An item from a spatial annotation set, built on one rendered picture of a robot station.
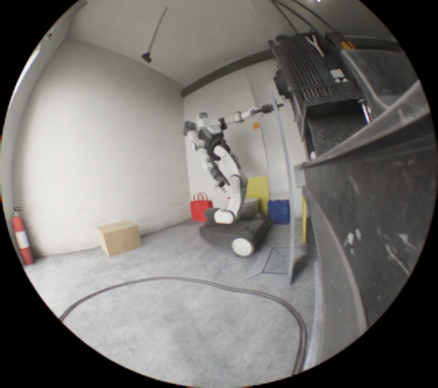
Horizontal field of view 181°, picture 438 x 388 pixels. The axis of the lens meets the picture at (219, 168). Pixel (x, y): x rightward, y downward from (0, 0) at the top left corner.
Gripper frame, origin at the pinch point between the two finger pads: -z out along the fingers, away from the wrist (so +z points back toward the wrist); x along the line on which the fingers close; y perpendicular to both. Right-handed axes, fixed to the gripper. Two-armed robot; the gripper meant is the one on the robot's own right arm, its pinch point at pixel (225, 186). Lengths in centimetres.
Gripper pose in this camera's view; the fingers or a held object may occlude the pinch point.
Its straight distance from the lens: 110.2
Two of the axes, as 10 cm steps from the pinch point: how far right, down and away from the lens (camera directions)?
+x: 2.1, -6.5, -7.3
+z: -5.2, -7.1, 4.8
